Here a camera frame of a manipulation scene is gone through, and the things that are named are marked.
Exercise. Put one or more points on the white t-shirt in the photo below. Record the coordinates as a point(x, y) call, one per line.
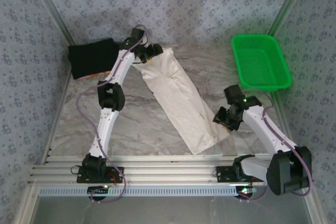
point(181, 98)

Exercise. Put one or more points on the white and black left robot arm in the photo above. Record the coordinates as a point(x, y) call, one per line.
point(109, 119)

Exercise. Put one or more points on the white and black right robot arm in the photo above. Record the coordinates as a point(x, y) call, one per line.
point(265, 129)

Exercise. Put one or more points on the black folded t-shirt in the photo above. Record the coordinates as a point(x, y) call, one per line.
point(92, 56)

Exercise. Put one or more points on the orange folded cloth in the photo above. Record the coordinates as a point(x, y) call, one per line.
point(90, 76)

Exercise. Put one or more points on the green plastic basket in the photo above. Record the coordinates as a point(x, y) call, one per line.
point(257, 58)

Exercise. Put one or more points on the small controller board with led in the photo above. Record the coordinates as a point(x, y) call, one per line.
point(245, 191)
point(97, 190)

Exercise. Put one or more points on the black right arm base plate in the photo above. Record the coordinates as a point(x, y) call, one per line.
point(224, 174)

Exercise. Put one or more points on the aluminium rail frame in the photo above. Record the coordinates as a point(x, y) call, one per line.
point(168, 167)

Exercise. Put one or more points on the aluminium corner post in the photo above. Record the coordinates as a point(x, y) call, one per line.
point(288, 3)
point(52, 6)

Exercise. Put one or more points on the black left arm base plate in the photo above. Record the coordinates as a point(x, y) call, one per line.
point(115, 175)

